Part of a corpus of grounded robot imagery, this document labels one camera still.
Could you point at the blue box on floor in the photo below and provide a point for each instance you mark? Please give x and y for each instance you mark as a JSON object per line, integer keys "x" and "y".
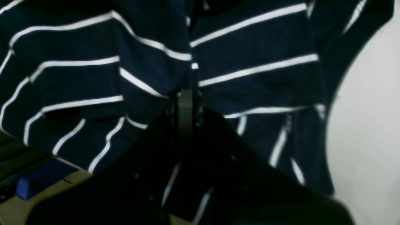
{"x": 41, "y": 178}

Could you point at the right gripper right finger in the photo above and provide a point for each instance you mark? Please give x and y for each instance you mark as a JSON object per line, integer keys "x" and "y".
{"x": 223, "y": 182}

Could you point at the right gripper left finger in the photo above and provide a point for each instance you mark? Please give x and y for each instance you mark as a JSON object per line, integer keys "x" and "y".
{"x": 129, "y": 192}

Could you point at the navy white striped T-shirt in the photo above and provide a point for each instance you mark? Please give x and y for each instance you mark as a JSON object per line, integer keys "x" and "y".
{"x": 82, "y": 80}

